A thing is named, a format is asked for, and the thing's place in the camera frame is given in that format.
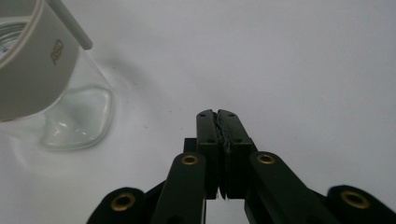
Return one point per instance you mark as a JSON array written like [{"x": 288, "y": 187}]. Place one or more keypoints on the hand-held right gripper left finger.
[{"x": 206, "y": 137}]

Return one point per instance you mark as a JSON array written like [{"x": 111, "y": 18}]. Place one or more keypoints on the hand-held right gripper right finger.
[{"x": 237, "y": 146}]

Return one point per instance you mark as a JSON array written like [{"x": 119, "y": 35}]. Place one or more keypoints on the clear glass jar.
[{"x": 79, "y": 119}]

